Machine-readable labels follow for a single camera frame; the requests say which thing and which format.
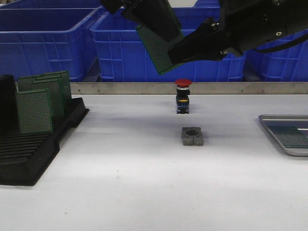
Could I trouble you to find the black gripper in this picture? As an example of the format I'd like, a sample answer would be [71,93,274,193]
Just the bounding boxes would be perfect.
[168,0,308,64]

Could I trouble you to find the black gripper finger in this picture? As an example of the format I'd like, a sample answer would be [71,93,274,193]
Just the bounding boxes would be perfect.
[100,0,126,14]
[122,0,180,41]

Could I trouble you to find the rearmost green perforated board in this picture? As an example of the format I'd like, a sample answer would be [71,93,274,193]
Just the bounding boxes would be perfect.
[43,71,72,103]

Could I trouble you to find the silver metal tray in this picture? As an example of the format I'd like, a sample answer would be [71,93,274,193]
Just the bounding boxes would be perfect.
[258,115,308,157]

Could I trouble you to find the black slotted board rack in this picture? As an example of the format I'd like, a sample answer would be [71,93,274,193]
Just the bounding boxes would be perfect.
[0,75,88,186]

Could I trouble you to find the far right blue crate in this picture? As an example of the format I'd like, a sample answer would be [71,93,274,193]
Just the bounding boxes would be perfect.
[193,0,220,8]

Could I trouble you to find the centre blue plastic crate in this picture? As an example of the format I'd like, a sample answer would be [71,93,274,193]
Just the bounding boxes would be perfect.
[90,10,246,82]

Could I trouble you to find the blue plastic crate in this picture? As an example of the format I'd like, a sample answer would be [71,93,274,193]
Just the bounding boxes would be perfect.
[0,7,104,82]
[246,41,308,82]
[90,10,246,82]

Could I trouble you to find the red emergency stop button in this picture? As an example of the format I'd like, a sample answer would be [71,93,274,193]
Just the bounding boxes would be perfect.
[175,79,192,114]

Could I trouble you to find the right blue plastic crate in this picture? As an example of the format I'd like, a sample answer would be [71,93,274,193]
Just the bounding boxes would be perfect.
[246,41,308,82]

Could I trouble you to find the left blue plastic crate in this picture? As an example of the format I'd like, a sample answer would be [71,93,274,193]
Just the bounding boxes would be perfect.
[0,7,104,82]

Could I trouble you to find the far left blue crate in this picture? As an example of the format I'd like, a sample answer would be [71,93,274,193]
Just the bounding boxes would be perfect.
[0,0,102,9]

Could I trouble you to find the grey metal clamp block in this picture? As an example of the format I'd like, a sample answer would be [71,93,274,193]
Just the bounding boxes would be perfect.
[181,127,204,146]

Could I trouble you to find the metal table edge rail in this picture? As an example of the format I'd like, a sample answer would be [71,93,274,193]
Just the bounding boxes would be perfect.
[71,82,308,95]

